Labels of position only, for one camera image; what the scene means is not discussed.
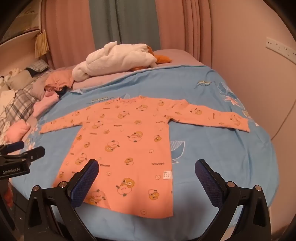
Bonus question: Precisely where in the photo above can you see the pink curtain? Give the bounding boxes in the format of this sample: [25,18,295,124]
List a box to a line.
[155,0,212,62]
[44,0,95,70]

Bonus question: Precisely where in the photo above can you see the tan fringed hanging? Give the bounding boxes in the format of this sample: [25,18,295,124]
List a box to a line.
[35,30,49,58]

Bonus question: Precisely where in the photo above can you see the plaid quilt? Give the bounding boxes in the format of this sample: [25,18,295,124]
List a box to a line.
[0,81,47,130]

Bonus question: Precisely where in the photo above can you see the white wall power strip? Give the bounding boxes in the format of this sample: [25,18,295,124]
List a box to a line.
[265,37,296,59]

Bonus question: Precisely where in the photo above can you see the white cloth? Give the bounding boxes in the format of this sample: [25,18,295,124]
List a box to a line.
[0,90,16,108]

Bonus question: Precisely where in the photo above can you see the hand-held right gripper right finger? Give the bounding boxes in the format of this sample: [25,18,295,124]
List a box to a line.
[195,159,271,241]

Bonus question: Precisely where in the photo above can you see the white and orange plush toy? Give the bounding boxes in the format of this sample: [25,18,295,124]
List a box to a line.
[72,41,173,82]

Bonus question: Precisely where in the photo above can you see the pink rolled cloth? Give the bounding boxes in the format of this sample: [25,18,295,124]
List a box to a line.
[4,120,31,143]

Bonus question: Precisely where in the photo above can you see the grey pillow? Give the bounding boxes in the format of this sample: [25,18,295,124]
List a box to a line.
[6,69,35,90]

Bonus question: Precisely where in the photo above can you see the blue floral bedsheet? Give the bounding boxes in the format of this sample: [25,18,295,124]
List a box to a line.
[9,63,279,241]

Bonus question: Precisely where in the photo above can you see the dark plaid pillow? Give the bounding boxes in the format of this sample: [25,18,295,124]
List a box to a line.
[25,59,50,74]

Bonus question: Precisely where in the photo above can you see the pink garment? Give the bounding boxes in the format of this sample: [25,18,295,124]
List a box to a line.
[33,91,59,117]

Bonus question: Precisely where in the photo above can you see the orange cartoon print shirt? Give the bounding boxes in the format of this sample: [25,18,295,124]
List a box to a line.
[40,95,250,218]

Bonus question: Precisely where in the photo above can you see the orange folded clothes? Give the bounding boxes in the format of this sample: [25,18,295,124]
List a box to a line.
[45,69,75,92]

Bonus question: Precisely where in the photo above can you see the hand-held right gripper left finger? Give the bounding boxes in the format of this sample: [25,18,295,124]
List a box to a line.
[24,159,100,241]

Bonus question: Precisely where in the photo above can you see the grey-green curtain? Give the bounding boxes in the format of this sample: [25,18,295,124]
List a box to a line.
[89,0,158,52]

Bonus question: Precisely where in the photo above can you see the thin cable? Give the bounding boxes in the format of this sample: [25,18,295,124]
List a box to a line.
[270,102,296,141]

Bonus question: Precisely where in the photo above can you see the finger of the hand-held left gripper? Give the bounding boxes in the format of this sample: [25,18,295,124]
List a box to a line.
[0,146,45,163]
[0,141,25,154]

